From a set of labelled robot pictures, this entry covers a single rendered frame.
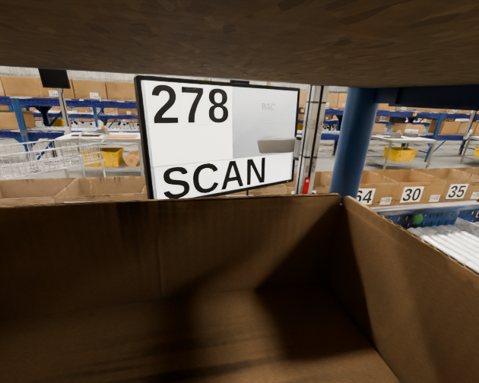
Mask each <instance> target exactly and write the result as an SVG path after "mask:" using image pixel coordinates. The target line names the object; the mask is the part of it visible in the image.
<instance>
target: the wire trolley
mask: <svg viewBox="0 0 479 383"><path fill-rule="evenodd" d="M84 132H87V133H92V134H97V135H105V134H101V133H96V132H92V131H82V132H81V134H80V135H79V136H78V137H76V138H79V140H80V139H81V140H82V139H83V140H86V143H87V141H88V144H85V143H84V144H83V142H82V144H81V145H74V146H69V147H67V145H66V147H58V148H54V147H53V148H52V149H44V146H43V149H44V150H40V149H39V150H34V147H33V150H34V151H28V152H22V153H16V154H13V152H12V149H11V152H12V154H7V151H6V149H5V152H6V154H5V155H0V157H1V158H2V157H8V161H9V164H10V165H4V166H3V165H2V162H3V160H2V162H1V160H0V163H1V166H0V170H1V171H0V174H1V175H0V176H1V177H2V178H4V179H8V178H6V176H9V175H8V174H6V173H5V172H4V169H6V168H9V169H12V167H15V168H17V167H16V166H15V165H17V166H18V169H19V166H22V167H23V166H25V165H26V166H27V165H31V166H30V167H28V168H32V169H30V171H34V170H33V168H34V167H35V165H34V164H35V162H36V164H37V167H38V169H35V170H39V172H36V171H34V172H36V173H31V174H29V175H28V174H24V173H25V172H27V173H28V172H29V171H27V168H26V167H24V168H23V169H25V170H26V171H25V170H24V171H25V172H22V174H24V176H22V175H20V176H19V175H17V173H14V172H13V171H17V169H12V170H10V171H12V173H13V174H15V175H17V177H15V176H14V177H13V176H11V177H9V179H17V178H21V177H25V176H32V175H36V174H41V173H48V172H52V171H56V170H60V169H67V168H72V167H76V166H81V169H82V173H83V177H84V178H85V174H84V167H83V165H87V164H92V163H99V162H101V163H102V167H103V176H104V177H106V174H105V169H104V165H103V161H106V160H104V159H103V155H102V159H101V156H100V158H98V155H97V153H99V155H100V153H101V154H102V151H101V150H100V147H99V144H102V143H103V141H104V140H105V138H106V137H107V135H105V136H104V138H103V139H102V140H101V141H93V140H89V139H85V138H81V136H82V134H83V133H84ZM67 139H69V141H70V139H73V140H74V138H62V139H55V140H47V144H48V141H51V142H52V141H56V143H57V141H60V140H67ZM89 141H90V144H89ZM39 142H42V143H43V142H46V141H32V142H25V143H17V144H3V145H0V147H3V146H4V147H5V146H10V147H11V145H16V147H17V145H18V144H21V146H22V144H31V143H32V144H33V143H37V145H38V143H39ZM91 142H93V143H91ZM94 142H95V143H94ZM96 142H97V143H96ZM92 144H95V145H96V144H97V145H98V150H99V152H96V151H98V150H96V149H97V146H96V149H94V148H95V145H94V148H93V150H94V153H93V150H92V152H91V148H92ZM88 145H89V147H90V146H91V148H89V149H90V152H91V153H90V156H88V155H89V152H88V155H87V151H88V147H86V146H88ZM52 146H53V144H52ZM81 146H83V148H84V146H85V150H86V154H83V151H82V147H81ZM27 147H28V145H27ZM38 147H39V145H38ZM48 147H49V145H48ZM73 147H81V151H82V154H79V153H78V154H77V151H78V149H77V151H76V154H74V153H73V150H71V152H72V155H68V156H65V154H64V151H62V154H63V157H64V158H63V157H59V155H58V157H54V158H53V155H52V158H49V159H48V157H47V154H46V151H47V150H51V152H52V150H56V151H57V150H59V149H62V150H63V149H64V148H67V151H68V148H71V149H72V148H73ZM22 148H23V146H22ZM28 150H29V148H28ZM23 151H24V149H23ZM41 151H44V152H45V155H46V157H47V158H46V159H44V160H46V161H44V160H43V159H42V156H41V153H40V156H41V160H37V158H36V154H35V152H41ZM17 152H18V150H17ZM30 153H34V156H35V159H36V160H34V161H32V159H31V161H30V162H27V159H26V157H25V159H26V162H24V159H23V156H22V154H24V156H25V154H28V157H29V154H30ZM92 153H93V156H91V155H92ZM0 154H1V152H0ZM19 154H21V156H22V159H23V163H22V162H20V163H16V162H15V164H11V162H10V159H9V156H12V155H13V157H15V158H14V161H15V159H16V161H17V158H16V156H15V155H19ZM57 154H58V151H57ZM94 154H95V157H94ZM76 155H79V156H76ZM72 156H73V157H74V159H73V160H75V158H76V157H78V158H77V159H76V160H79V162H76V161H74V164H75V166H74V165H72V166H68V167H66V165H67V164H66V162H65V161H66V160H65V159H66V158H70V159H72V158H71V157H72ZM84 156H87V157H84ZM19 157H20V155H19ZM89 157H92V158H91V159H92V161H93V162H91V163H89V162H90V161H89V159H88V158H89ZM30 158H31V156H30V157H29V160H30ZM59 158H60V159H59ZM79 158H80V159H79ZM83 158H84V159H85V158H87V160H88V163H86V162H85V161H87V160H84V159H83ZM93 158H96V159H93ZM54 159H55V160H57V161H59V160H62V159H64V161H59V162H58V163H59V164H60V165H57V166H60V167H61V166H62V165H65V167H64V166H62V167H64V168H62V167H61V168H58V167H56V164H55V163H57V162H55V161H54ZM70 159H69V160H67V162H68V161H69V162H70ZM82 159H83V161H82ZM98 159H99V161H98ZM20 160H21V158H20ZM73 160H71V161H73ZM94 160H96V161H95V162H94ZM40 161H42V162H40ZM49 161H53V162H54V163H49ZM44 162H48V163H49V164H46V163H45V165H49V167H48V166H47V168H50V166H51V165H50V164H55V166H51V167H55V168H58V169H53V170H51V169H52V168H51V169H50V170H49V171H42V170H41V169H39V167H40V166H38V164H39V163H43V164H44ZM61 162H63V163H64V162H65V164H62V165H61ZM75 162H76V163H80V165H79V164H78V165H76V163H75ZM82 162H84V163H82ZM25 163H27V164H25ZM3 164H4V162H3ZM19 164H23V165H19ZM68 164H70V165H71V162H70V163H68ZM32 165H34V166H32ZM40 165H41V164H40ZM7 166H8V167H7ZM41 166H43V169H44V170H45V169H46V168H45V167H44V165H41ZM1 167H2V168H1ZM2 169H3V172H2ZM21 170H22V169H21ZM40 171H42V172H40ZM17 172H18V171H17ZM3 173H4V174H6V175H3ZM10 173H11V172H10ZM18 173H20V174H21V171H20V169H19V172H18ZM13 174H10V175H13ZM12 177H13V178H12Z"/></svg>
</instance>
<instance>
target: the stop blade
mask: <svg viewBox="0 0 479 383"><path fill-rule="evenodd" d="M454 226H455V227H458V228H459V229H462V230H464V231H465V232H467V233H470V234H471V235H474V236H476V237H478V238H479V226H477V225H475V224H473V223H470V222H468V221H466V220H463V219H462V218H459V217H457V219H456V222H455V225H454Z"/></svg>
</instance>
